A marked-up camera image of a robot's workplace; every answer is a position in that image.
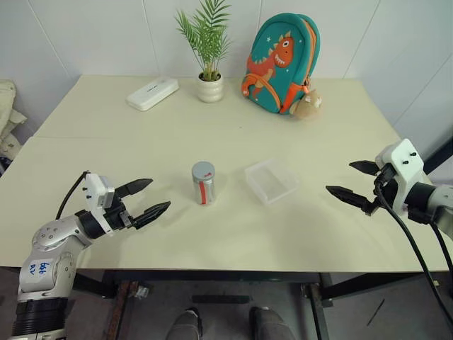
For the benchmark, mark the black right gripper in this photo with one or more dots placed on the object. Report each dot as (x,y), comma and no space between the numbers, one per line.
(384,191)

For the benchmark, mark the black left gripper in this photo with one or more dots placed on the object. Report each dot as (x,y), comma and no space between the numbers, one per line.
(118,216)

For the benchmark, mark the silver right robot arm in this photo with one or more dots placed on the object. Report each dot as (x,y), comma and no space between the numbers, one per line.
(433,203)

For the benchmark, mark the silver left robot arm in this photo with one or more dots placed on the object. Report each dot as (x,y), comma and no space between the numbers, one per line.
(46,244)

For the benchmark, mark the silver can red label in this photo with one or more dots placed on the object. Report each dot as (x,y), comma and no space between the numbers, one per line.
(203,184)

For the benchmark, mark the clear plastic container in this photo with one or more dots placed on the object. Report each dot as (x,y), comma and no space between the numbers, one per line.
(272,180)

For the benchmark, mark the white rectangular case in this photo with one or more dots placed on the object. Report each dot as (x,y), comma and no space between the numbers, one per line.
(152,93)

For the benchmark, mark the grey left robot foot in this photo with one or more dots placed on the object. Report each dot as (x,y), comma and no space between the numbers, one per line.
(184,324)

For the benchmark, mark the grey robot foot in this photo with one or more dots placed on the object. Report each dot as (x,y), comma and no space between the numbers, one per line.
(184,324)
(269,324)

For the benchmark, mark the teal dinosaur backpack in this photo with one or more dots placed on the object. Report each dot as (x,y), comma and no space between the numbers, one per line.
(279,60)

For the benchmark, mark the green plant in white pot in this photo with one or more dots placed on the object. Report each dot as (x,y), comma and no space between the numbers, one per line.
(209,53)

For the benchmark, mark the cream fabric bundle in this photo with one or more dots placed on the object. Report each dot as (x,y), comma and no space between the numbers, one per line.
(8,113)

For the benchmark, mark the grey right robot foot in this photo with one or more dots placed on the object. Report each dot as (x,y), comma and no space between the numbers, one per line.
(269,324)

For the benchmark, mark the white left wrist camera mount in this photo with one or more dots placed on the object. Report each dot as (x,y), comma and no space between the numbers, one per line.
(95,193)

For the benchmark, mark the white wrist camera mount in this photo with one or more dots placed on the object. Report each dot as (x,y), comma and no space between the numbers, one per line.
(95,193)
(401,159)

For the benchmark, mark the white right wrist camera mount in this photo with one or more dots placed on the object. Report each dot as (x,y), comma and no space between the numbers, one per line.
(401,159)

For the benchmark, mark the black metal table frame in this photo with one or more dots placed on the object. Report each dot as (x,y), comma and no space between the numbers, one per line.
(219,280)

